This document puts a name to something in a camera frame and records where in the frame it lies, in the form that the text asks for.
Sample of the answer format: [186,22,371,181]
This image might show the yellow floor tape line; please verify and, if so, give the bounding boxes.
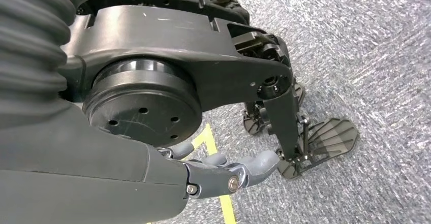
[146,123,238,224]

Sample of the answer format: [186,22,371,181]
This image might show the black right robot foot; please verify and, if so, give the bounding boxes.
[276,116,360,180]

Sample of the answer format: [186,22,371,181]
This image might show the black right robot leg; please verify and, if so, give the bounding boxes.
[58,0,302,161]

